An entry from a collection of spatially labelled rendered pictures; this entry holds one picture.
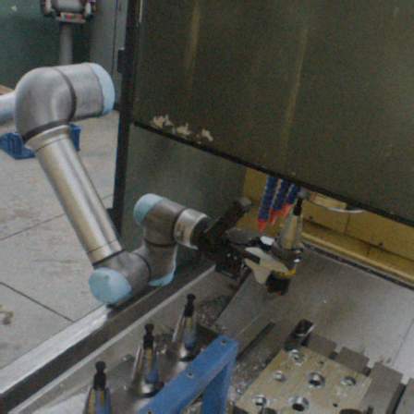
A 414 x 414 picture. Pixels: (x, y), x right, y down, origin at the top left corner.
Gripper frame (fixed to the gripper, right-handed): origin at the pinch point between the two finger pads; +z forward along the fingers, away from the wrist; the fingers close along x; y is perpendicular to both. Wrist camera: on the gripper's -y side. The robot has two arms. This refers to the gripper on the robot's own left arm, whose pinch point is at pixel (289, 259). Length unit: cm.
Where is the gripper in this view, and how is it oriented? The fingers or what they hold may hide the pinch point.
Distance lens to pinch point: 108.1
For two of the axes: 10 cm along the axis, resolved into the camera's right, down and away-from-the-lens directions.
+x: -4.6, 3.3, -8.2
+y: -1.8, 8.7, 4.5
